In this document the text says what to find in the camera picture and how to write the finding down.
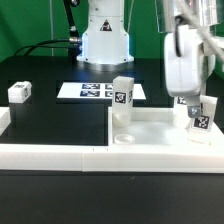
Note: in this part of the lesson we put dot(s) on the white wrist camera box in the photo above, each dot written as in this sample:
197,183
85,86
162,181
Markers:
214,50

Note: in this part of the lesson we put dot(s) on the white marker sheet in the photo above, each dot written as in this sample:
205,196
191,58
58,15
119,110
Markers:
76,90

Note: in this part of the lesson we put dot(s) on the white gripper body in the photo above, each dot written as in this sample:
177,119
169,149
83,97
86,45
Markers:
185,63

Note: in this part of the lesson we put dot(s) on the white square tabletop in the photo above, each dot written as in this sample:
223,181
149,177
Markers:
154,126

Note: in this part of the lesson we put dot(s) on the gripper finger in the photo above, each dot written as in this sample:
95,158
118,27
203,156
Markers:
194,106

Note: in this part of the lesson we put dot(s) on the white U-shaped fence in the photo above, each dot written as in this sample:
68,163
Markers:
193,158

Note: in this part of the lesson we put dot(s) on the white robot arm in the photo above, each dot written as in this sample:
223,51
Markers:
105,46

